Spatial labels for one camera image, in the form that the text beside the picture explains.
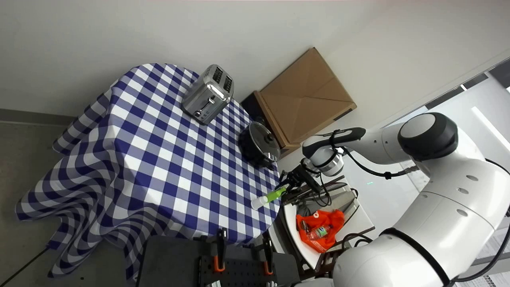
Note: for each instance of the black clamp right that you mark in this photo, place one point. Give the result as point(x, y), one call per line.
point(266, 261)

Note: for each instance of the black pot with lid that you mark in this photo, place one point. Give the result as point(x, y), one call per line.
point(258, 146)

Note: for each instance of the brown cardboard box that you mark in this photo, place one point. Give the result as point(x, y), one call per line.
point(302, 99)

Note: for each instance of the silver toaster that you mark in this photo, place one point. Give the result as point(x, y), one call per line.
point(208, 95)

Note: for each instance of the orange plastic bag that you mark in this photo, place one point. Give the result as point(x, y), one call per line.
point(318, 230)

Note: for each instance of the blue white checkered tablecloth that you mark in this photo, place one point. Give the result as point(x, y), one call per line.
point(133, 166)

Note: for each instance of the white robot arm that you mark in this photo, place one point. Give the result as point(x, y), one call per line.
point(441, 232)

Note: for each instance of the black clamp left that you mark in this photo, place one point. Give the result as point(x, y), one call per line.
point(220, 251)

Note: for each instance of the black clamp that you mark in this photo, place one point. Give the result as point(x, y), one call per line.
point(220, 251)
point(266, 261)

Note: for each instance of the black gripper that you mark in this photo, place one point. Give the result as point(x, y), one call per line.
point(301, 182)

